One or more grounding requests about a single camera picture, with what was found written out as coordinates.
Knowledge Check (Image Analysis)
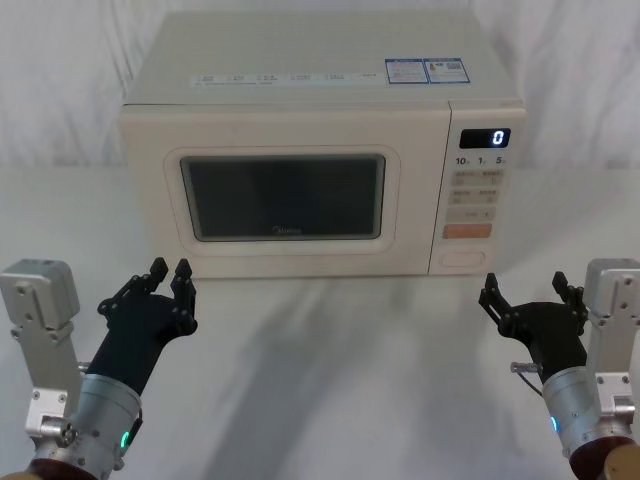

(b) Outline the cream oven door with window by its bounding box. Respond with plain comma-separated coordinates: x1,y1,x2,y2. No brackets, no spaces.
118,102,454,282

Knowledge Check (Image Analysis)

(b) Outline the white table cloth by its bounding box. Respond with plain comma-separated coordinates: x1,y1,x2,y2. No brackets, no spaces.
0,164,640,480

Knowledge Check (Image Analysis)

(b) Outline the cream microwave oven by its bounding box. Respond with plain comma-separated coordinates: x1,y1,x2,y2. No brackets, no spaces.
118,10,530,282

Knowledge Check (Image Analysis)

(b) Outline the thin cable with silver plug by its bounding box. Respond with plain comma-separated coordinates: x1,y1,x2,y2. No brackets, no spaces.
508,362,547,398

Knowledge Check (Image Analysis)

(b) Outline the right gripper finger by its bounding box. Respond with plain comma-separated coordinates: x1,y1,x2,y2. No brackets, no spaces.
550,270,592,335
477,272,522,335

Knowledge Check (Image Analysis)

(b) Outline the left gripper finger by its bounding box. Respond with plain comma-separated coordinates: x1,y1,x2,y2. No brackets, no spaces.
169,258,200,335
96,256,170,317

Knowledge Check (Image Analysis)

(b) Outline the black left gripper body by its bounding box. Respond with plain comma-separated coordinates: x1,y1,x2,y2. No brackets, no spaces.
84,293,200,397

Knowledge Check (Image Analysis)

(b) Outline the oven control panel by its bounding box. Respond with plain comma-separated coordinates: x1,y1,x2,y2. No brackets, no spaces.
429,101,530,278

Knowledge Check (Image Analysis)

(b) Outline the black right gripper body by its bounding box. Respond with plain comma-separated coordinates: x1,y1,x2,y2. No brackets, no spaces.
498,299,591,385

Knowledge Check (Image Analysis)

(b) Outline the white curtain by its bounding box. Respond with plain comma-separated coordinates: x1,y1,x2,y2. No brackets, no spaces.
0,0,640,172

